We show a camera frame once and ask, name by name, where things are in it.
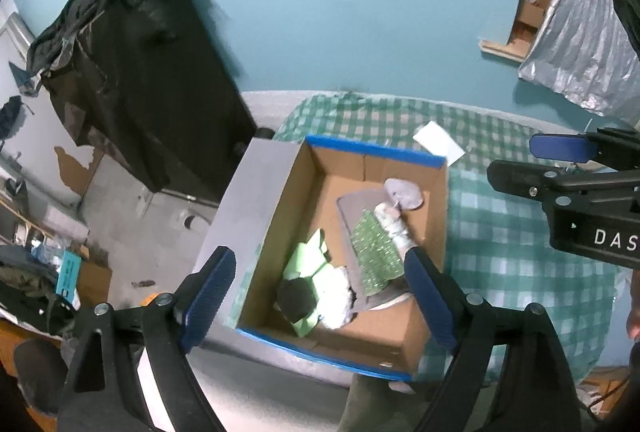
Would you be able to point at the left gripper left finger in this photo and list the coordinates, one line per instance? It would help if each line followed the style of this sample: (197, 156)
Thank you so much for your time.
(172, 325)

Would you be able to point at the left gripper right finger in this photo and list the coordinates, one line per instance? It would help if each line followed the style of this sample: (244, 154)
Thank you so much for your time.
(465, 326)

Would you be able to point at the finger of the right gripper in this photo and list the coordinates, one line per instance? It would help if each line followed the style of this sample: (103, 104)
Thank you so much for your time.
(563, 147)
(529, 181)

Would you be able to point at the green sparkly knit cloth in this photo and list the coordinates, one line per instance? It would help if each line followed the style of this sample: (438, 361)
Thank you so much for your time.
(378, 260)

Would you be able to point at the black soft cloth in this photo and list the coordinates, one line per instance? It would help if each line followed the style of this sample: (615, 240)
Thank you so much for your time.
(296, 299)

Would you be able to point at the white pink cloth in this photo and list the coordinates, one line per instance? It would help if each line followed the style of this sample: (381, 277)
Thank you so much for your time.
(394, 226)

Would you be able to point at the light green cloth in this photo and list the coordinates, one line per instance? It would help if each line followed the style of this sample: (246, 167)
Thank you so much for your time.
(307, 258)

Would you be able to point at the grey cloth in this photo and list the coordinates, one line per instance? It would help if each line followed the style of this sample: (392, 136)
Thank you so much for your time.
(350, 210)

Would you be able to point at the grey sock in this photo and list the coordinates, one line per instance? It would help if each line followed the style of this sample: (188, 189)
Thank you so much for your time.
(406, 195)

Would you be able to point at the person's right hand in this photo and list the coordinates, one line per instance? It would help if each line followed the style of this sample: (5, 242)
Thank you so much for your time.
(633, 319)

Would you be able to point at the dark green checkered cloth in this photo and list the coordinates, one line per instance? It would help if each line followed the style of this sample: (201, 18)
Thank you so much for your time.
(392, 121)

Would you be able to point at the light green checkered tablecloth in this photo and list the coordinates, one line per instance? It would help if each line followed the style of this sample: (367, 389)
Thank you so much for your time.
(497, 246)

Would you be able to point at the silver foil curtain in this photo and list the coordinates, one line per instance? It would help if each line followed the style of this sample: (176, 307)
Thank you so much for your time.
(583, 52)

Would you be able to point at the wooden board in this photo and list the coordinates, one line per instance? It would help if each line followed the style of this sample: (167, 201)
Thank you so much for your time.
(515, 51)

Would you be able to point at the teal box on floor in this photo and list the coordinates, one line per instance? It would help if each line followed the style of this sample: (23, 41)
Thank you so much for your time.
(68, 276)

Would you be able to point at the white paper sheet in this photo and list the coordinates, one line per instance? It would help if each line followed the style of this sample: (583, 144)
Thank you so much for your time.
(437, 141)

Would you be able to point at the blue cardboard box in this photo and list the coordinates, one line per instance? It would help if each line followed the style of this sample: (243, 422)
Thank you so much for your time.
(280, 196)

